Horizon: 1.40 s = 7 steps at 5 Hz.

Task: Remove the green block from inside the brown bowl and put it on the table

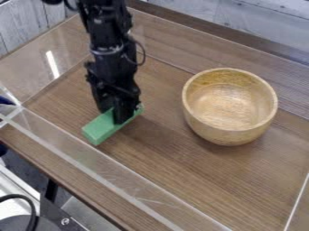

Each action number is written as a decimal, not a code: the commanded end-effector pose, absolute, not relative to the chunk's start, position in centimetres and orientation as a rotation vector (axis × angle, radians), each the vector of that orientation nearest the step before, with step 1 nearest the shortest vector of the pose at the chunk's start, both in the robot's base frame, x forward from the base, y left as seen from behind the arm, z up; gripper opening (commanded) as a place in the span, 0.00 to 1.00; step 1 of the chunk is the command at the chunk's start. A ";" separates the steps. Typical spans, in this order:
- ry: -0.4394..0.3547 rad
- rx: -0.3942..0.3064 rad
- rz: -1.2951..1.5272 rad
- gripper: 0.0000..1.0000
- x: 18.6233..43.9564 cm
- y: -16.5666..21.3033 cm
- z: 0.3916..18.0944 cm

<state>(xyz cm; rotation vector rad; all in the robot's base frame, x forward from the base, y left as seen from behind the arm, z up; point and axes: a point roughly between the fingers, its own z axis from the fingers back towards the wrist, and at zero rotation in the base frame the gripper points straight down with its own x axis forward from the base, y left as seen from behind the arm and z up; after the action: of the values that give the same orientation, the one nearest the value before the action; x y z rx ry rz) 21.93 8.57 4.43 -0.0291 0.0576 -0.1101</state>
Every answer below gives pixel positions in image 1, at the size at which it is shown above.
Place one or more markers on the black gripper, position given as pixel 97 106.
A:
pixel 109 75

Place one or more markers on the green rectangular block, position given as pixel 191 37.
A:
pixel 103 127

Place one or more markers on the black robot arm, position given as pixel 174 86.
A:
pixel 107 22

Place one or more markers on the light wooden bowl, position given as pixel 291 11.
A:
pixel 228 105

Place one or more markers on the black table leg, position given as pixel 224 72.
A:
pixel 50 190

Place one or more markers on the clear acrylic tray wall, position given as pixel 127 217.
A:
pixel 155 178

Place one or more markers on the grey metal base plate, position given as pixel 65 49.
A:
pixel 73 216

